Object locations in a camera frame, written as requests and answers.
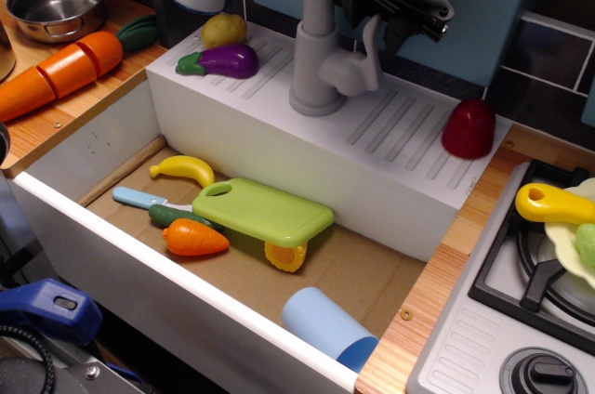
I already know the grey toy faucet with lever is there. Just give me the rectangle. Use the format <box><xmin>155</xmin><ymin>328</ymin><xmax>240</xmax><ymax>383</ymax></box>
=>
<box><xmin>289</xmin><ymin>0</ymin><xmax>382</xmax><ymax>117</ymax></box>

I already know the teal plastic bin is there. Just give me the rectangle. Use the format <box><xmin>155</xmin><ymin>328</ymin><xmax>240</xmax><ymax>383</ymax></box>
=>
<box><xmin>243</xmin><ymin>0</ymin><xmax>558</xmax><ymax>88</ymax></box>

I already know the purple toy eggplant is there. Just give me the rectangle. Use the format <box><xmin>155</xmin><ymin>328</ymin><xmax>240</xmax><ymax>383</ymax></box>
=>
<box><xmin>175</xmin><ymin>44</ymin><xmax>259</xmax><ymax>79</ymax></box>

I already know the red toy pepper half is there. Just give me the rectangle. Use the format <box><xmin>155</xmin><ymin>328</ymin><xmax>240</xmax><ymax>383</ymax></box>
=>
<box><xmin>442</xmin><ymin>98</ymin><xmax>496</xmax><ymax>160</ymax></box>

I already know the toy potato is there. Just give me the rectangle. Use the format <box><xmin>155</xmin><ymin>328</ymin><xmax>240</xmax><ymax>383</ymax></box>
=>
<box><xmin>202</xmin><ymin>13</ymin><xmax>247</xmax><ymax>49</ymax></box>

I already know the green toy cutting board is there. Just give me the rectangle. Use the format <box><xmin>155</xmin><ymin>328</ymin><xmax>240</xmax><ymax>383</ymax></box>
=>
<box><xmin>192</xmin><ymin>177</ymin><xmax>335</xmax><ymax>248</ymax></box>

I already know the yellow toy banana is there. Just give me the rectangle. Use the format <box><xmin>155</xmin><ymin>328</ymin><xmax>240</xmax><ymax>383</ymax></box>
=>
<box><xmin>149</xmin><ymin>155</ymin><xmax>216</xmax><ymax>188</ymax></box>

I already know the yellow toy corn piece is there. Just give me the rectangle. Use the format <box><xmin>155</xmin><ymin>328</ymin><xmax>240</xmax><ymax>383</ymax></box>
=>
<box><xmin>264</xmin><ymin>243</ymin><xmax>308</xmax><ymax>273</ymax></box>

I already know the white toy sink unit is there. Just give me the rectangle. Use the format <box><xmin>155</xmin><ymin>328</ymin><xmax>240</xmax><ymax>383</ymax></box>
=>
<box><xmin>11</xmin><ymin>26</ymin><xmax>490</xmax><ymax>393</ymax></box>

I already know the small orange toy carrot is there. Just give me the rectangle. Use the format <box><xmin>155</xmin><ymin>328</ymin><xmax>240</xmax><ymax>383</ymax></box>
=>
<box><xmin>163</xmin><ymin>218</ymin><xmax>230</xmax><ymax>256</ymax></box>

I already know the green toy cucumber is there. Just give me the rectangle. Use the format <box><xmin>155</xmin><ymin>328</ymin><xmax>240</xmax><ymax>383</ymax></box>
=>
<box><xmin>148</xmin><ymin>204</ymin><xmax>224</xmax><ymax>232</ymax></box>

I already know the light blue plastic cup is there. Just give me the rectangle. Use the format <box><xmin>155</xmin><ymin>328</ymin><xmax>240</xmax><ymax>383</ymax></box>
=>
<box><xmin>282</xmin><ymin>287</ymin><xmax>379</xmax><ymax>373</ymax></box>

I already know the pale green toy cabbage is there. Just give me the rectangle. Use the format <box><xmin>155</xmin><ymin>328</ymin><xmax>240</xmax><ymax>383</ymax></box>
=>
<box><xmin>575</xmin><ymin>223</ymin><xmax>595</xmax><ymax>267</ymax></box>

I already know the steel pot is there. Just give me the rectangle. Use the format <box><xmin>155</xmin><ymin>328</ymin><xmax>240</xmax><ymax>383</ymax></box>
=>
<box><xmin>7</xmin><ymin>0</ymin><xmax>107</xmax><ymax>44</ymax></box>

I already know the toy stove top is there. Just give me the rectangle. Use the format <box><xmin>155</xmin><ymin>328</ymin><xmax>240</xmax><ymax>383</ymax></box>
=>
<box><xmin>405</xmin><ymin>160</ymin><xmax>594</xmax><ymax>393</ymax></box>

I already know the large wooden toy carrot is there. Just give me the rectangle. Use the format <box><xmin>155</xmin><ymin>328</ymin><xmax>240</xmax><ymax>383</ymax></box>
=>
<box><xmin>1</xmin><ymin>15</ymin><xmax>158</xmax><ymax>123</ymax></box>

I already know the steel container edge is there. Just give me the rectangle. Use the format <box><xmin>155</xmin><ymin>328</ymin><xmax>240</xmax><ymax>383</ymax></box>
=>
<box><xmin>0</xmin><ymin>25</ymin><xmax>16</xmax><ymax>81</ymax></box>

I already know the black stove knob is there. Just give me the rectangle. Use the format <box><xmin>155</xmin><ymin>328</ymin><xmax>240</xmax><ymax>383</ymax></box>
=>
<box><xmin>499</xmin><ymin>348</ymin><xmax>589</xmax><ymax>394</ymax></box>

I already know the blue clamp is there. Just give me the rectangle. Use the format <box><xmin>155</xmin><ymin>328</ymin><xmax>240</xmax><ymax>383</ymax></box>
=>
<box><xmin>1</xmin><ymin>279</ymin><xmax>103</xmax><ymax>346</ymax></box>

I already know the yellow handled toy pan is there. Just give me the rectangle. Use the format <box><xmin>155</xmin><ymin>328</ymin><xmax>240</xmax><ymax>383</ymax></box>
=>
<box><xmin>515</xmin><ymin>177</ymin><xmax>594</xmax><ymax>288</ymax></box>

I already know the blue handled toy knife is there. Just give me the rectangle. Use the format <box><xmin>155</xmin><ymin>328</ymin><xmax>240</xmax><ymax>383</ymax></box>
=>
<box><xmin>112</xmin><ymin>186</ymin><xmax>192</xmax><ymax>212</ymax></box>

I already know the black braided cable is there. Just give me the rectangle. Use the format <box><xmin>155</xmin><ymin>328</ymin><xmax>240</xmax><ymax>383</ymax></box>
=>
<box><xmin>0</xmin><ymin>323</ymin><xmax>58</xmax><ymax>394</ymax></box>

